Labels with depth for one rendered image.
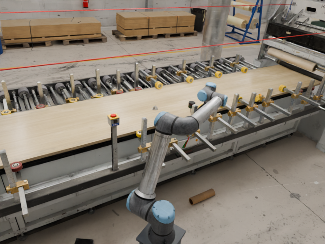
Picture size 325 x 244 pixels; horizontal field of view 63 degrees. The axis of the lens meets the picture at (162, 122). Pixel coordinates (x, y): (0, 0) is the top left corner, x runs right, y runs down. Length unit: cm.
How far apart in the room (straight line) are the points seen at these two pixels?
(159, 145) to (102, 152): 83
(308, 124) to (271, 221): 198
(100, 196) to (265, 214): 173
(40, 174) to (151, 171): 99
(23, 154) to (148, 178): 101
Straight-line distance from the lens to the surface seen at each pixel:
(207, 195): 305
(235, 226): 296
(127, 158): 252
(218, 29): 618
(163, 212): 179
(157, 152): 172
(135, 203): 187
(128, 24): 822
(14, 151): 235
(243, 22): 921
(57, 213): 278
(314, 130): 462
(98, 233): 278
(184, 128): 164
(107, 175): 227
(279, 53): 461
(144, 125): 215
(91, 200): 282
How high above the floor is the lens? 226
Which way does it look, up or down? 32 degrees down
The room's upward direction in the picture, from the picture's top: 5 degrees clockwise
